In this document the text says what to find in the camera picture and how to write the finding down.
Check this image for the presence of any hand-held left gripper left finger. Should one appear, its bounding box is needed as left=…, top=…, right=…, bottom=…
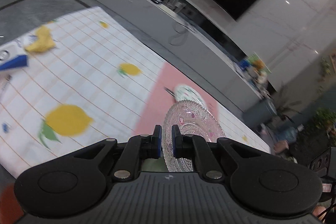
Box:
left=71, top=124, right=162, bottom=179

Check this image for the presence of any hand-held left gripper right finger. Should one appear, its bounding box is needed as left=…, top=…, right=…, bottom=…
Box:
left=171, top=124, right=263, bottom=179

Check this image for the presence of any clear glass plate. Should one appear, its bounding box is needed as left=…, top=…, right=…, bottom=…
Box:
left=161, top=99, right=226, bottom=172

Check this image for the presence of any white printed ceramic plate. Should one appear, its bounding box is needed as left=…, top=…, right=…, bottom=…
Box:
left=175, top=84, right=206, bottom=106

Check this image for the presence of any pink placemat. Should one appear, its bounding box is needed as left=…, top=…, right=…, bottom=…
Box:
left=131, top=63, right=221, bottom=140

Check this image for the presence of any bushy leafy plant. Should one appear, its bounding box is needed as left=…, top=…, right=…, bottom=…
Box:
left=312, top=107, right=336, bottom=135

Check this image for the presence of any large water bottle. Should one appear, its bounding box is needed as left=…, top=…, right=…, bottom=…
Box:
left=280, top=126, right=300, bottom=142

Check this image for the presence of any pink bag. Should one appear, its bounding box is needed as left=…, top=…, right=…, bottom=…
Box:
left=273, top=140, right=289, bottom=153

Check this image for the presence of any long-leaf potted plant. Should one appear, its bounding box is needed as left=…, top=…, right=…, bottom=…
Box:
left=276, top=85, right=302, bottom=119

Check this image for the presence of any grey trash can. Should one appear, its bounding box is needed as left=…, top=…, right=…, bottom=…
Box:
left=243, top=99, right=276, bottom=130

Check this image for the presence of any hanging vine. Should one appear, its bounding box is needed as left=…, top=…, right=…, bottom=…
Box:
left=319, top=56, right=333, bottom=83

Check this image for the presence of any white checked lemon tablecloth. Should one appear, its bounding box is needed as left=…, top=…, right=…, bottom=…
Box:
left=0, top=6, right=271, bottom=180

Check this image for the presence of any grey television cabinet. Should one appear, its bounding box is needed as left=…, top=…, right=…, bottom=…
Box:
left=54, top=0, right=276, bottom=114

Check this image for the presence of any white router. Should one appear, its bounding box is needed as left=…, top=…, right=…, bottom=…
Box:
left=163, top=0, right=184, bottom=12

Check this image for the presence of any yellow cloth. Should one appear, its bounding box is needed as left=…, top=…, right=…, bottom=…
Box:
left=24, top=26, right=56, bottom=53

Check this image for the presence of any red clothing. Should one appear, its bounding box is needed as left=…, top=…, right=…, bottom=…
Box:
left=0, top=182, right=24, bottom=224

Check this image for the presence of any blue and white box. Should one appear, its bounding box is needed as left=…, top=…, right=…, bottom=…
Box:
left=0, top=35, right=29, bottom=73

